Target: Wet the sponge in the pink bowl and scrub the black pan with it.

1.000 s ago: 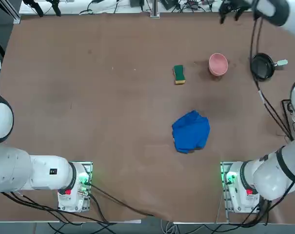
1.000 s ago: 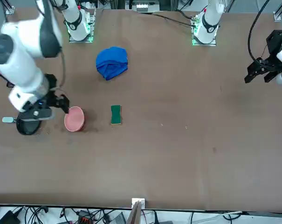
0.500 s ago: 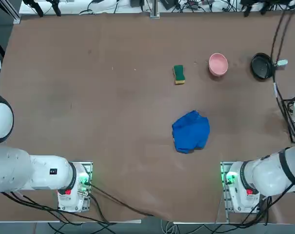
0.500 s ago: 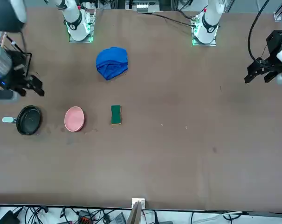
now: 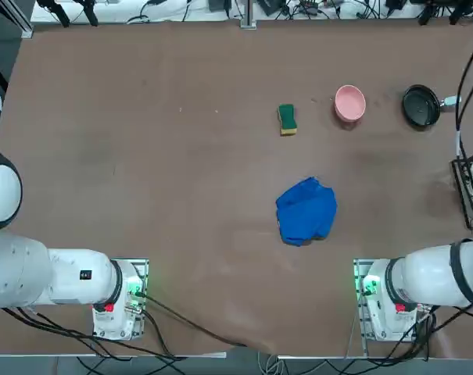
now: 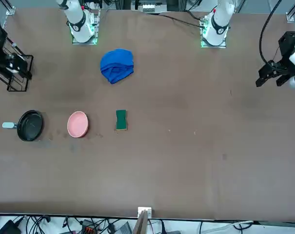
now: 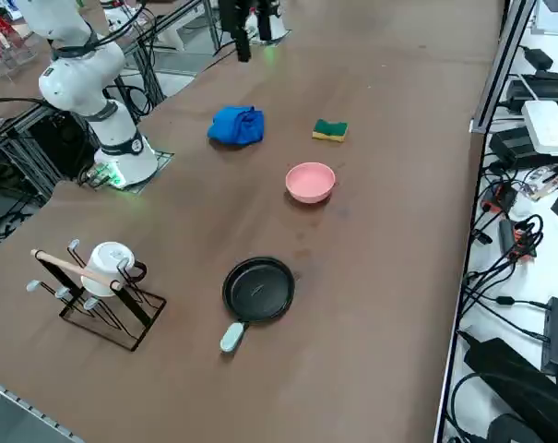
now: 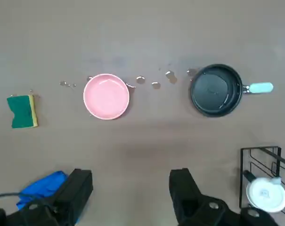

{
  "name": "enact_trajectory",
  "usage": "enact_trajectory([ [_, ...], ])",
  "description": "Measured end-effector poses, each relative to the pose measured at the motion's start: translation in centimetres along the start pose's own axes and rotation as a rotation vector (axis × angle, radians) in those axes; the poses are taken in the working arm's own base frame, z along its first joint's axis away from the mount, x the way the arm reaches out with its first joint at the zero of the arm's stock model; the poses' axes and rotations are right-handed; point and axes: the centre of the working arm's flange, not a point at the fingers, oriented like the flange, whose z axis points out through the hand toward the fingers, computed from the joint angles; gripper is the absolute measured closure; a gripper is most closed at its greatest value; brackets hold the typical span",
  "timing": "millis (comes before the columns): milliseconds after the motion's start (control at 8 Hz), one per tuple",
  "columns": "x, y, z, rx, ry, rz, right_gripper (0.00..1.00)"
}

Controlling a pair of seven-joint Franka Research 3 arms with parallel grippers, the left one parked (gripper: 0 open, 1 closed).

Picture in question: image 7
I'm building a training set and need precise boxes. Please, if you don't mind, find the green and yellow sponge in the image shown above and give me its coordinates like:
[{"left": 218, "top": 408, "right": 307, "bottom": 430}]
[{"left": 312, "top": 118, "right": 350, "bottom": 144}]

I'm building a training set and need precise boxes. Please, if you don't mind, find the pink bowl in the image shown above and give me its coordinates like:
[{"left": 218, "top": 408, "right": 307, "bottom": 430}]
[{"left": 285, "top": 162, "right": 338, "bottom": 204}]

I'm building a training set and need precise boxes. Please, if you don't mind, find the blue cloth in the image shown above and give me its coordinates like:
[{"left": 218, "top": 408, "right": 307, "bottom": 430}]
[{"left": 207, "top": 105, "right": 266, "bottom": 147}]

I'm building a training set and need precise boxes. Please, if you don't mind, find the clear acrylic shelf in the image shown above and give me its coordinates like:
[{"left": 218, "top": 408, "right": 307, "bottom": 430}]
[{"left": 0, "top": 0, "right": 40, "bottom": 82}]

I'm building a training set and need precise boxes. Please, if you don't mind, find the white mug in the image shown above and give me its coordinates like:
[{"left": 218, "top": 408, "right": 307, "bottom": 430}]
[{"left": 80, "top": 241, "right": 138, "bottom": 298}]

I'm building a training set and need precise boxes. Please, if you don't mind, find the small black power adapter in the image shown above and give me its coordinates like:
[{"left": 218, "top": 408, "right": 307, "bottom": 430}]
[{"left": 522, "top": 45, "right": 555, "bottom": 71}]

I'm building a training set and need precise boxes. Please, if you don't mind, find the long black device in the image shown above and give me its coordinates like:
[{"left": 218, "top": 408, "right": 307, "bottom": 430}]
[{"left": 504, "top": 71, "right": 558, "bottom": 114}]

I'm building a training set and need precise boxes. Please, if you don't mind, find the orange and black connector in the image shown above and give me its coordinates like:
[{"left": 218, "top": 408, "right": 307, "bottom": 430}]
[
  {"left": 479, "top": 182, "right": 519, "bottom": 216},
  {"left": 508, "top": 225, "right": 540, "bottom": 262}
]

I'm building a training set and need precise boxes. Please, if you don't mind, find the white router box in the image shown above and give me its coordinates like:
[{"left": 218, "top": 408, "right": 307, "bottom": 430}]
[{"left": 521, "top": 100, "right": 558, "bottom": 157}]

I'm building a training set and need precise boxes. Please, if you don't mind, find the printed packet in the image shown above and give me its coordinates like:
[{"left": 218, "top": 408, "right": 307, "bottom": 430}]
[{"left": 520, "top": 163, "right": 558, "bottom": 202}]

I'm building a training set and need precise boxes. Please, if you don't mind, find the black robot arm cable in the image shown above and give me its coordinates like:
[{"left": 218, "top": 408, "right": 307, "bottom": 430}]
[{"left": 82, "top": 0, "right": 153, "bottom": 50}]

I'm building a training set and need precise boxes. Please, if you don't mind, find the black metal frame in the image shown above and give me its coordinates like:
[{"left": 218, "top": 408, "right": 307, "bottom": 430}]
[{"left": 0, "top": 96, "right": 100, "bottom": 209}]

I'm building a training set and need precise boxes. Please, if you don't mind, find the aluminium profile post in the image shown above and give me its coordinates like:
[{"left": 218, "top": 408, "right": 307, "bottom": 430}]
[{"left": 469, "top": 0, "right": 538, "bottom": 135}]

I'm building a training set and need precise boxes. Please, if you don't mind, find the black pan with green handle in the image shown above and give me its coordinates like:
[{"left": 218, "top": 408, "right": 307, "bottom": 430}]
[{"left": 218, "top": 256, "right": 297, "bottom": 354}]

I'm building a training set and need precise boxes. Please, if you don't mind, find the black wire cup rack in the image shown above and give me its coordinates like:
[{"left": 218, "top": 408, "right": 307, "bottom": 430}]
[{"left": 30, "top": 238, "right": 168, "bottom": 353}]

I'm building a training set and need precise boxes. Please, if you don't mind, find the aluminium rail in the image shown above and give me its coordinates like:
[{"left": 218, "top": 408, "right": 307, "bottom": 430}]
[{"left": 0, "top": 376, "right": 84, "bottom": 443}]

